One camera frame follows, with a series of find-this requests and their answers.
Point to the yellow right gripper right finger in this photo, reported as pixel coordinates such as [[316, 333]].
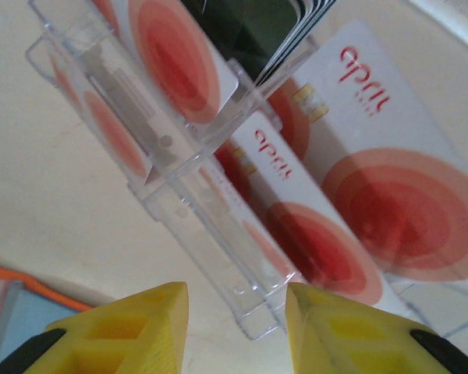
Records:
[[355, 339]]

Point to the orange felt card holder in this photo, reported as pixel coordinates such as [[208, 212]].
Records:
[[19, 300]]

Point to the clear acrylic card stand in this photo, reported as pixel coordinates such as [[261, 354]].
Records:
[[234, 304]]

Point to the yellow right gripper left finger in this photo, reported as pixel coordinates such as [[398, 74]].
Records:
[[113, 335]]

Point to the white red April card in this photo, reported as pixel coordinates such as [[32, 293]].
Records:
[[64, 82], [296, 202], [171, 58], [394, 136]]

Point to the black VIP card stack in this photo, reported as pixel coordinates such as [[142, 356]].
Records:
[[249, 35]]

